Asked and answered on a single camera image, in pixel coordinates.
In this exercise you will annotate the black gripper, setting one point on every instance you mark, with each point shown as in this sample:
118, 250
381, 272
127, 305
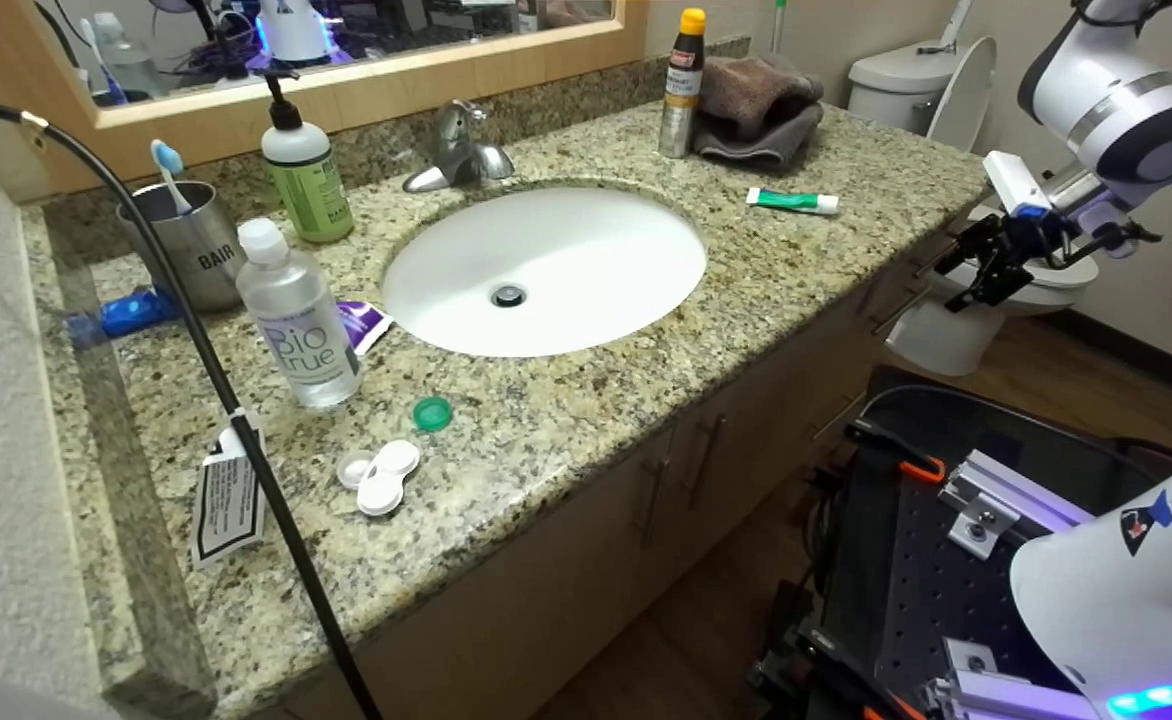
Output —
1030, 242

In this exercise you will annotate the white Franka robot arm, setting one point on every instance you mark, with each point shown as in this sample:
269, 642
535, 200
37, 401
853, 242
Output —
1125, 113

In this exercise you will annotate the white toilet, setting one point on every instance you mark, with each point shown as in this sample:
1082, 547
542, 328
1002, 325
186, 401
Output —
939, 93

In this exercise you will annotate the green white toothpaste tube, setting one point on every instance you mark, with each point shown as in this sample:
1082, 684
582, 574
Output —
794, 200

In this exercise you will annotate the orange clamp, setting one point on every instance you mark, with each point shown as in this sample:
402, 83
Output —
923, 468

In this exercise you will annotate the brown folded towel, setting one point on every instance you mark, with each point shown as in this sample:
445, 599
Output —
759, 105

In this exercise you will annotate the black robot mounting cart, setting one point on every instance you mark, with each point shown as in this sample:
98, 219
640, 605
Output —
918, 586

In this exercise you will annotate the yellow soap bottle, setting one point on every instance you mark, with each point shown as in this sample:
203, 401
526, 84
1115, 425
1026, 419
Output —
681, 84

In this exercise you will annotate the white oval sink basin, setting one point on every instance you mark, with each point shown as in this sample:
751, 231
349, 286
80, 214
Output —
546, 265

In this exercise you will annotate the wooden vanity cabinet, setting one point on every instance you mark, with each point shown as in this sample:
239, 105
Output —
584, 563

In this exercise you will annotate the chrome faucet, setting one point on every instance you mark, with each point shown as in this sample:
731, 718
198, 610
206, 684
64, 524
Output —
467, 152

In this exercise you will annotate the small green round cap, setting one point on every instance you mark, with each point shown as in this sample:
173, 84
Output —
433, 412

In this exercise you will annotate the purple package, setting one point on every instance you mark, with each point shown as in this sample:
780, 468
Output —
369, 325

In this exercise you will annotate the white contact lens case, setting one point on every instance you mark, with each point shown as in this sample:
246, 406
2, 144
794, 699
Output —
381, 478

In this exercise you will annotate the wooden framed mirror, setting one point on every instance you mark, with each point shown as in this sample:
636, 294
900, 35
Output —
346, 84

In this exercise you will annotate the green soap pump bottle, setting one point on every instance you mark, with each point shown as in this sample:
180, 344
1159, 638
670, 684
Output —
305, 183

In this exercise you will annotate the clear plastic water bottle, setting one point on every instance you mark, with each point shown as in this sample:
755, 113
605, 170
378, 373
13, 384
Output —
297, 322

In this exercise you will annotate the metal toothbrush cup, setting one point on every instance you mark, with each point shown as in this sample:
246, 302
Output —
198, 244

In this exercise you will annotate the blue head toothbrush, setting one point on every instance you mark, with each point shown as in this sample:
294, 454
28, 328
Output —
169, 165

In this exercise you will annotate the blue plastic item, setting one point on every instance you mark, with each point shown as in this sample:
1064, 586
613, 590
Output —
128, 312

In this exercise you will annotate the silver metal bracket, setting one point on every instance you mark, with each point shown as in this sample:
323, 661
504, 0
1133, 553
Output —
1005, 502

